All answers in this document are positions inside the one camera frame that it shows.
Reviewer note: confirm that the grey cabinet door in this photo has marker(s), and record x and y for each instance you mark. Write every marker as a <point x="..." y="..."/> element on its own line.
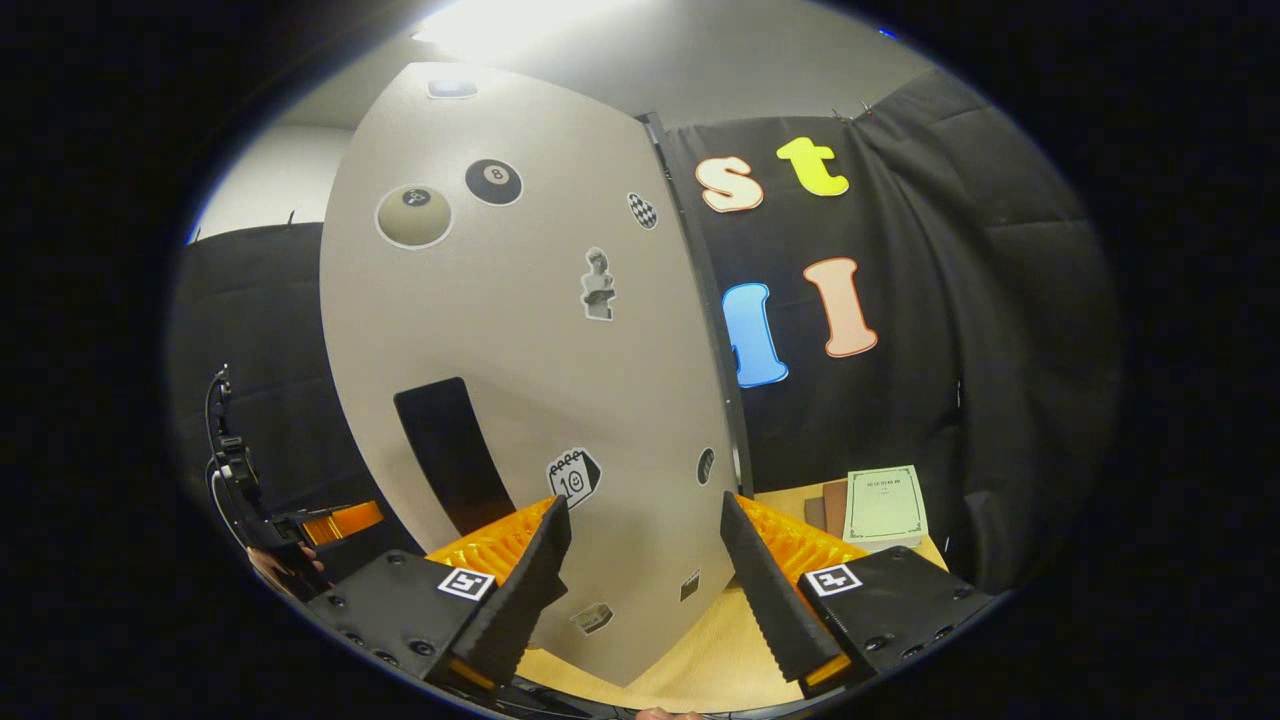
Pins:
<point x="540" y="380"/>

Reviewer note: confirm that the brown book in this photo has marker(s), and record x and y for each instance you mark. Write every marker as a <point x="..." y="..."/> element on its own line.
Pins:
<point x="825" y="505"/>

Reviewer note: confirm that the black backdrop cloth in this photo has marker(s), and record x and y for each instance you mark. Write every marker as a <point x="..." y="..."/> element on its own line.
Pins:
<point x="1000" y="350"/>

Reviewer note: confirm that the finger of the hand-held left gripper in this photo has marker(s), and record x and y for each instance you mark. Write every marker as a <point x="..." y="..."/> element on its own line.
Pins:
<point x="350" y="520"/>

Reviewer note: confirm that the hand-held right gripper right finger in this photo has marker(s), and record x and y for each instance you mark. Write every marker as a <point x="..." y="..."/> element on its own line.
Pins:
<point x="770" y="600"/>

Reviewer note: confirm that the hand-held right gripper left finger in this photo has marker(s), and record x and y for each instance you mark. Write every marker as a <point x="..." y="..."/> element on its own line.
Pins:
<point x="530" y="585"/>

